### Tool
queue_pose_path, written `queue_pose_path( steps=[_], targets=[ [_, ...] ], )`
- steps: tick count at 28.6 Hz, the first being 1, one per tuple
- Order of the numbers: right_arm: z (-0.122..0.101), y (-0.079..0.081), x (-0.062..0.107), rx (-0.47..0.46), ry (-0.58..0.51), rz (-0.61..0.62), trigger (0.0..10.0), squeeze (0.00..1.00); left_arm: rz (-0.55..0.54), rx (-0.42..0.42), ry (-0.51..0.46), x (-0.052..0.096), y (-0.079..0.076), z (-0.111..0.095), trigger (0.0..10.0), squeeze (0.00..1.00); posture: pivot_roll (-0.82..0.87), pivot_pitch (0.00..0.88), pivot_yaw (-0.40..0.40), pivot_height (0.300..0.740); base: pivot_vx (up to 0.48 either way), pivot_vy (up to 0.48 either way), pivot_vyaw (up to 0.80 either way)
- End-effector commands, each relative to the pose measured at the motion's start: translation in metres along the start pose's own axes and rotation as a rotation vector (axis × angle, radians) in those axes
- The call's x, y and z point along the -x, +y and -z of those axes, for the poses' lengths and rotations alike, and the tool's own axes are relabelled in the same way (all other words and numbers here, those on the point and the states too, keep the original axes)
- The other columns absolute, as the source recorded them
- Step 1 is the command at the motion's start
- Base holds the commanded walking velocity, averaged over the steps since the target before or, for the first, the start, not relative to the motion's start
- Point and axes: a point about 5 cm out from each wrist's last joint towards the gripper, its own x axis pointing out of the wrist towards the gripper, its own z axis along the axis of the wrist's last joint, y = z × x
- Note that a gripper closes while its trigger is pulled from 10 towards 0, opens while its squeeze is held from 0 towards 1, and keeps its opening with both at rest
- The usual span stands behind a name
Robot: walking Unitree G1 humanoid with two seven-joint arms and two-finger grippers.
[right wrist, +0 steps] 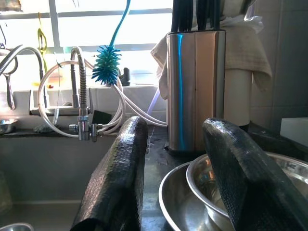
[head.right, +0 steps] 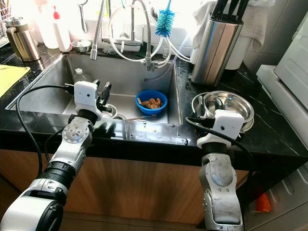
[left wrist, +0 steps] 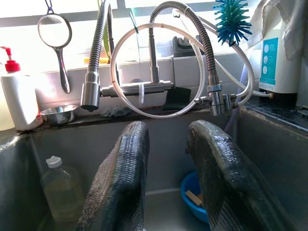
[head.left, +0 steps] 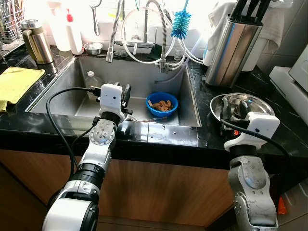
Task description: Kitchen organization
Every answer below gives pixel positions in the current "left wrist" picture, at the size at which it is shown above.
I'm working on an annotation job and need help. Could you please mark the white water purifier teal label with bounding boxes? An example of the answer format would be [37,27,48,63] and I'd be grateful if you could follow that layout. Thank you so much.
[247,14,301,94]

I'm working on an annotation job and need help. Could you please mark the grey scrub sponge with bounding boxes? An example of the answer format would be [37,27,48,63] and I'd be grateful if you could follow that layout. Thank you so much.
[101,105,132,118]

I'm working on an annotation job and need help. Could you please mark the white cloth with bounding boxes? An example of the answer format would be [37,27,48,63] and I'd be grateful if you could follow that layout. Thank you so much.
[250,0,308,61]

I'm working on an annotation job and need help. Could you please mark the black plastic gadget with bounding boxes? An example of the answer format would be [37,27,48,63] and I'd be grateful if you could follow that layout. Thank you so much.
[172,36,193,58]

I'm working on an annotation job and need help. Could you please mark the white plastic tube loop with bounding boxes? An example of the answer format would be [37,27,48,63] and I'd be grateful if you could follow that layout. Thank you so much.
[110,23,206,119]

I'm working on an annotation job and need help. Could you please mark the metal mesh strainer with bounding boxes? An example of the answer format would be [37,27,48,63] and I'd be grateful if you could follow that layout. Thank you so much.
[37,13,73,94]

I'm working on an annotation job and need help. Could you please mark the translucent white bottle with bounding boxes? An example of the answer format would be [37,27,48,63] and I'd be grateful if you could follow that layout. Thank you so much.
[0,79,15,132]

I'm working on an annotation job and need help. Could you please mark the steel flexible sprayer hose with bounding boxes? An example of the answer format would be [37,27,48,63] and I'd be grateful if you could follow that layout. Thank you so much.
[80,0,115,113]

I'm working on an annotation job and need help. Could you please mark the small steel bowl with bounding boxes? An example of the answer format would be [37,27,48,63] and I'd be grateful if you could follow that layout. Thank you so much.
[40,104,79,126]

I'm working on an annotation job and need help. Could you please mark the stainless steel sink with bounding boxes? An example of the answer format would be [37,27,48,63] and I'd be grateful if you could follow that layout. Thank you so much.
[0,105,308,231]

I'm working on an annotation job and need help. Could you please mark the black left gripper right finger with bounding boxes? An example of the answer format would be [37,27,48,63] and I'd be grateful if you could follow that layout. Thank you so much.
[185,119,298,231]

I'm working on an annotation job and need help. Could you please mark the clear plastic bottle white cap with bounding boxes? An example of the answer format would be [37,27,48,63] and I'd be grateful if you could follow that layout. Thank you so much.
[40,155,85,222]

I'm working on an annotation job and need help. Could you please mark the dark green scouring pad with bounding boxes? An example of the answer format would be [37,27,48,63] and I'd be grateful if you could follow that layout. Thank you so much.
[163,87,192,111]

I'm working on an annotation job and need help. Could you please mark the thin white plastic tube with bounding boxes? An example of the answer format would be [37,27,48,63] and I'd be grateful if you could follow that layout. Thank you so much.
[172,9,274,106]

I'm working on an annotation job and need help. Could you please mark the steel flexible hose with valve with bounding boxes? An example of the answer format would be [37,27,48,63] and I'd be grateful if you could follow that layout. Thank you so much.
[149,0,239,116]

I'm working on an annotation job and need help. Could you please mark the white bottle red pump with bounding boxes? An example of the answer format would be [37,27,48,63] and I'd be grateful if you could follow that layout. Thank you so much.
[0,46,44,132]

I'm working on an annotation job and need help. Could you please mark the chrome faucet body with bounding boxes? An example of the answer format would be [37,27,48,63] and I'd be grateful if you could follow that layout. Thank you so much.
[100,27,175,98]

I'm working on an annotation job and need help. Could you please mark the brown food pieces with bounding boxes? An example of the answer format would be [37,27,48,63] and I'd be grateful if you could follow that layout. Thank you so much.
[184,190,204,206]

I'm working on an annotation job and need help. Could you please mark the teal bottle brush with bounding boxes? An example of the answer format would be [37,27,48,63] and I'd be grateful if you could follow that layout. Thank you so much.
[213,0,253,46]

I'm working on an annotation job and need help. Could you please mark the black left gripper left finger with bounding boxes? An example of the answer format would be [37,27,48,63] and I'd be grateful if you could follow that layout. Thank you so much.
[76,121,150,231]

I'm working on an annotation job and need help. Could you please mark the blue plastic bowl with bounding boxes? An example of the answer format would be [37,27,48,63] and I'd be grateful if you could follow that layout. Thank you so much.
[180,170,210,223]

